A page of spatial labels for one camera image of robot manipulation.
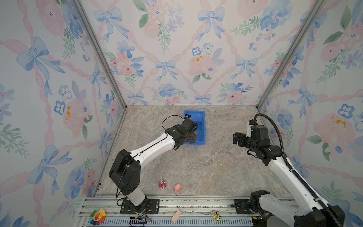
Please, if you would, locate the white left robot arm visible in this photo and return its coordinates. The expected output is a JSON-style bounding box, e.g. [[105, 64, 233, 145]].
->
[[108, 115, 199, 209]]

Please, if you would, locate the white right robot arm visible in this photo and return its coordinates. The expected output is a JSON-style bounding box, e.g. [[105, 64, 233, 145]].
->
[[233, 114, 346, 227]]

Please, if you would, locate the blue plastic bin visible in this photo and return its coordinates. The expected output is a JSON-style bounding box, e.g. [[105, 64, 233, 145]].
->
[[182, 110, 207, 146]]

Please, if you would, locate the pink pig toy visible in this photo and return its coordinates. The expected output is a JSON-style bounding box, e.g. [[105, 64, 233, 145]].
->
[[174, 183, 182, 193]]

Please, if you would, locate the red pink toy figure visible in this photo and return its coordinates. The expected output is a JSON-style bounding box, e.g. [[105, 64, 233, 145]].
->
[[158, 180, 167, 190]]

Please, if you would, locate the green yellow toy car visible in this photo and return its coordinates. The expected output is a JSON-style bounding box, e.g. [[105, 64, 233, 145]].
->
[[211, 211, 221, 221]]

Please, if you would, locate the pink eraser block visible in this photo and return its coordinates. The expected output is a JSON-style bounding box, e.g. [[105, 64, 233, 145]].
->
[[171, 210, 182, 223]]

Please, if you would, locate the rainbow flower toy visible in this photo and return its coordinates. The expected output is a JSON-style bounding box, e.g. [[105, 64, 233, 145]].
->
[[89, 209, 107, 226]]

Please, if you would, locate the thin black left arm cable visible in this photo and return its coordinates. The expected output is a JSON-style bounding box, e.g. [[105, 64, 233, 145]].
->
[[115, 114, 185, 199]]

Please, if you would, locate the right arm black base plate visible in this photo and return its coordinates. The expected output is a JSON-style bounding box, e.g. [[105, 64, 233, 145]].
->
[[231, 199, 273, 221]]

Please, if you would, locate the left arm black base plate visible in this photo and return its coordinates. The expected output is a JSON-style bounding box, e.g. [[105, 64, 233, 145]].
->
[[120, 198, 160, 215]]

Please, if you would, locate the left corner aluminium post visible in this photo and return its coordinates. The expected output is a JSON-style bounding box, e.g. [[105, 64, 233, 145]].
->
[[70, 0, 127, 111]]

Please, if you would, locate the corner aluminium post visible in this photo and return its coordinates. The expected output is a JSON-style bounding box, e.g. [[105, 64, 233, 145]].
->
[[70, 0, 127, 111], [256, 1, 326, 111]]

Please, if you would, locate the aluminium frame rail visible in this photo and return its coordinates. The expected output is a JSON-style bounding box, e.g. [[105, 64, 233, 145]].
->
[[76, 194, 298, 227]]

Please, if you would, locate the right corner aluminium post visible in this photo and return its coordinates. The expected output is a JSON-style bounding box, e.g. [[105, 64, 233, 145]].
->
[[256, 1, 326, 111]]

